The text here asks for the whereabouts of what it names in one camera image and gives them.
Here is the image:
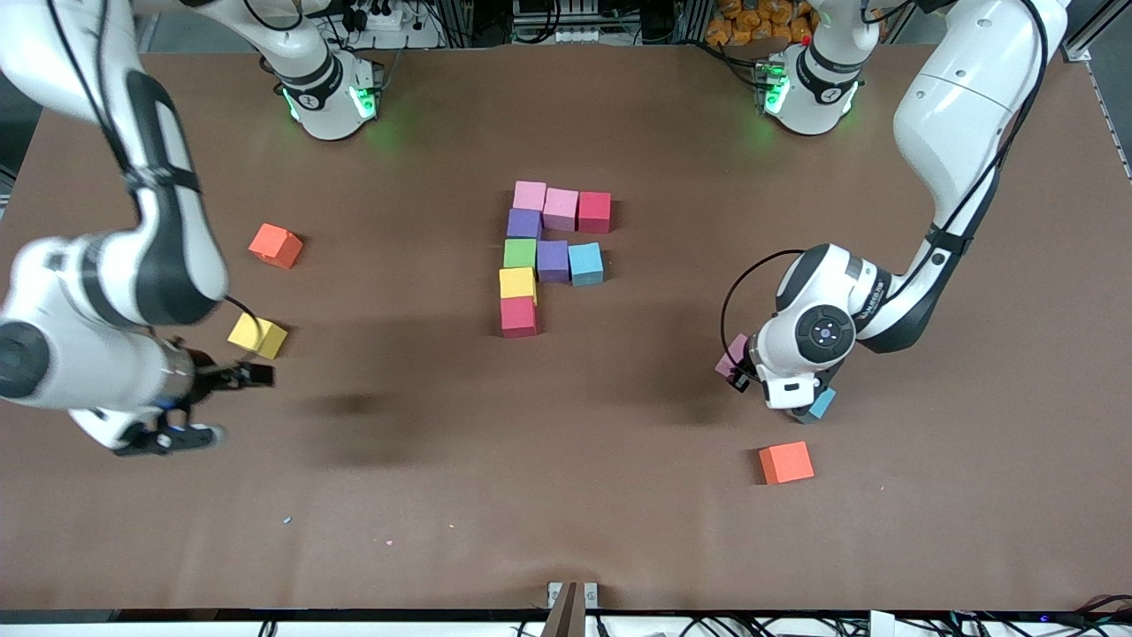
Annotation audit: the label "red foam cube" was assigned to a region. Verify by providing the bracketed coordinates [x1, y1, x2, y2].
[577, 191, 613, 234]
[500, 296, 539, 339]

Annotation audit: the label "white electronic device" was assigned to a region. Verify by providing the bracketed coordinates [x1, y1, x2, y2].
[513, 0, 620, 45]

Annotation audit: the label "orange foam cube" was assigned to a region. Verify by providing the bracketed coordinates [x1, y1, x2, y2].
[759, 441, 815, 486]
[248, 223, 304, 270]

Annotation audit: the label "aluminium frame post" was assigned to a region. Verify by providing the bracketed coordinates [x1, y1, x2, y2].
[1061, 0, 1132, 63]

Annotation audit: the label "blue foam cube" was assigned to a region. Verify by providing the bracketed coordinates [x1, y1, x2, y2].
[568, 242, 605, 288]
[794, 388, 838, 425]

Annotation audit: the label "white power strip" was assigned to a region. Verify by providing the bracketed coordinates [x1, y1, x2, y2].
[340, 0, 443, 50]

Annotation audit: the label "brown paper table cover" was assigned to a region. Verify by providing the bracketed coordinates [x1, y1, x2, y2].
[0, 42, 1132, 613]

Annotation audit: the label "orange snack bags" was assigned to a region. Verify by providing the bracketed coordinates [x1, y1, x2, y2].
[705, 0, 819, 47]

